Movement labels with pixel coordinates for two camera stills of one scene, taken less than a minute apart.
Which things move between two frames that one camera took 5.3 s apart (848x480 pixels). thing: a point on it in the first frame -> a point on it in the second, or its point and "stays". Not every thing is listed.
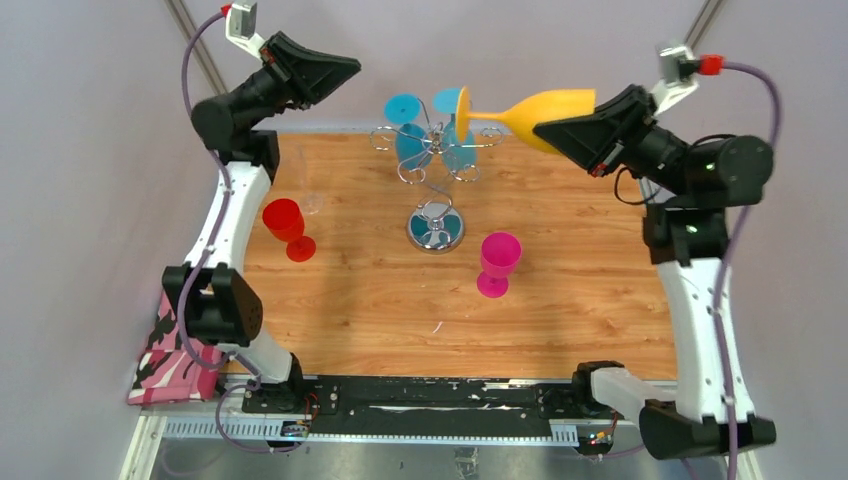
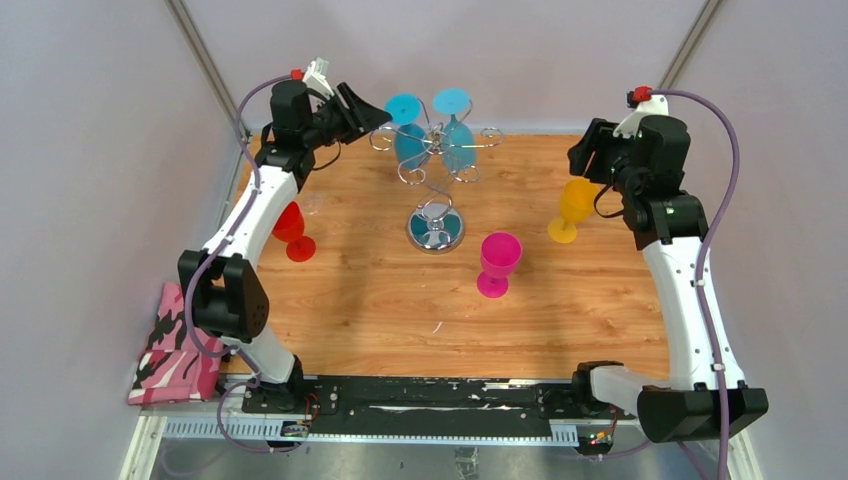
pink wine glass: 501,253 stays
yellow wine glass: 533,113 -> 576,204
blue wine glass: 413,145 stays
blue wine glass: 459,156 stays
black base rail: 547,400 stays
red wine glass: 284,220 stays
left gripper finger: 317,77 -> 368,117
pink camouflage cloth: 164,370 stays
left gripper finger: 283,39 -> 354,103
